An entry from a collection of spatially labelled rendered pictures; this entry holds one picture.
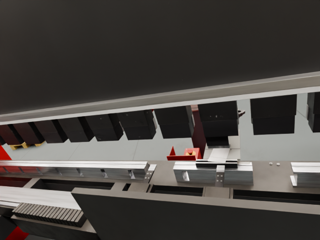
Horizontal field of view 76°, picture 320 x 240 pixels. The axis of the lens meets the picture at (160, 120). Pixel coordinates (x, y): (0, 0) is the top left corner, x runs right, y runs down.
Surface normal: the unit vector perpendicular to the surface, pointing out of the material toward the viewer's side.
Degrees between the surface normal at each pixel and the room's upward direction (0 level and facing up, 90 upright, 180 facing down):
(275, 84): 90
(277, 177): 0
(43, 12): 90
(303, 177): 90
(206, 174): 90
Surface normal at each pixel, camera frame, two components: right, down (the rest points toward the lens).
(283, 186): -0.26, -0.86
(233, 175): -0.30, 0.51
